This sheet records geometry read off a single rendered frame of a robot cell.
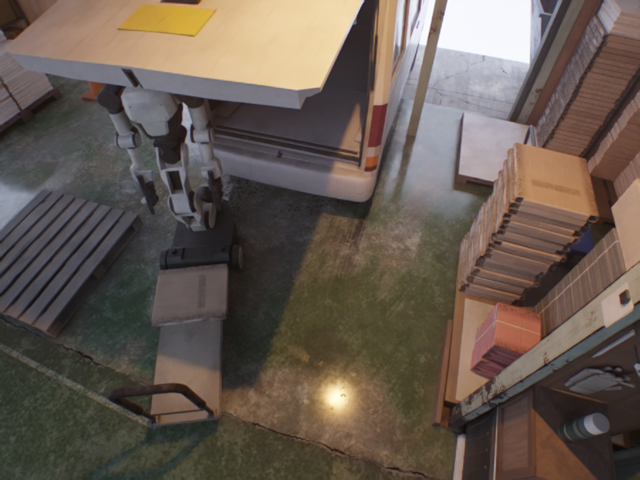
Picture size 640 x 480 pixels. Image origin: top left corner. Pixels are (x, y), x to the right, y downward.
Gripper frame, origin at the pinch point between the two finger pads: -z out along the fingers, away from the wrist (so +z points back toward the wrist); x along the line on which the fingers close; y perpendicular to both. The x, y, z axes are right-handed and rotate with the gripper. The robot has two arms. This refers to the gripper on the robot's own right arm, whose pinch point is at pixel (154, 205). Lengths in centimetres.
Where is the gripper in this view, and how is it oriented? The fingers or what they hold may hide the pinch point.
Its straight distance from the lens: 257.4
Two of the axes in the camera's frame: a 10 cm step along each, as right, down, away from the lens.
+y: 10.0, -0.6, 0.4
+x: 0.7, 6.5, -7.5
